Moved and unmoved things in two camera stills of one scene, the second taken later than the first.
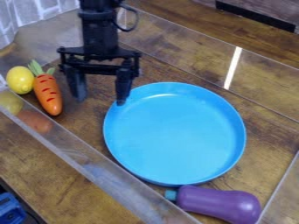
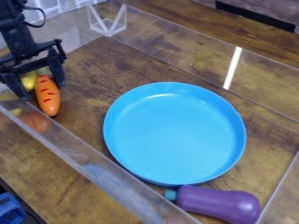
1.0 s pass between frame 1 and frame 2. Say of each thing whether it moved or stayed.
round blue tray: stayed
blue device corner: stayed
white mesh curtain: stayed
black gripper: moved
